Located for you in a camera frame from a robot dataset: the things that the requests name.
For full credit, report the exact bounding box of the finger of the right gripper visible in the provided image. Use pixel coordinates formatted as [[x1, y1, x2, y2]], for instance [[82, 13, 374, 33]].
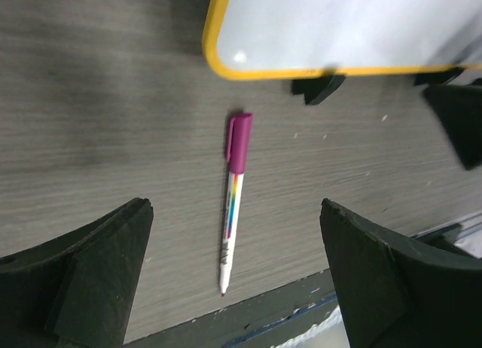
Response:
[[423, 78, 481, 170]]

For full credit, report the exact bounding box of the black whiteboard foot clip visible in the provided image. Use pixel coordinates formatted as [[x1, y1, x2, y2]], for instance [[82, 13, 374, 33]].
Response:
[[413, 66, 465, 86], [291, 74, 346, 105]]

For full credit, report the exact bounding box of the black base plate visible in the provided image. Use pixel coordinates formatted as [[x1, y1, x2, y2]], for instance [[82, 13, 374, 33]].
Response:
[[124, 269, 335, 348]]

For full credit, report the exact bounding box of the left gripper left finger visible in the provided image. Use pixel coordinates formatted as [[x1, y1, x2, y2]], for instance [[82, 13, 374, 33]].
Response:
[[1, 198, 154, 347]]

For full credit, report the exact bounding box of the white marker with magenta cap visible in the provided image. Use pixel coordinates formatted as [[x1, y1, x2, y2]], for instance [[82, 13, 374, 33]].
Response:
[[219, 113, 253, 296]]

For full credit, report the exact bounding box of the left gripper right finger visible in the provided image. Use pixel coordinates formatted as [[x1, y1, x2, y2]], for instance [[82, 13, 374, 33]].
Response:
[[320, 199, 481, 347]]

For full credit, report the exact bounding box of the whiteboard with orange frame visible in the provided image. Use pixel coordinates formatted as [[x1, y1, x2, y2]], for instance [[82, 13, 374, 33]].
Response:
[[202, 0, 481, 81]]

